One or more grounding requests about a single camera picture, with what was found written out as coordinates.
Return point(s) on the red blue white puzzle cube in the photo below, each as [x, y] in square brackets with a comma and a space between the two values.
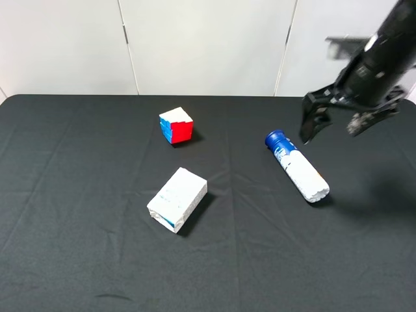
[176, 125]

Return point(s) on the white paper box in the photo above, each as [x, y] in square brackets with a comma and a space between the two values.
[177, 199]

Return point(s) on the black tablecloth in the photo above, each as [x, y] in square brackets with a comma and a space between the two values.
[77, 173]

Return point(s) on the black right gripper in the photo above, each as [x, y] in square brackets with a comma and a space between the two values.
[369, 81]

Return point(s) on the white bottle with blue cap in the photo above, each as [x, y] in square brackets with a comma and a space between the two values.
[302, 173]

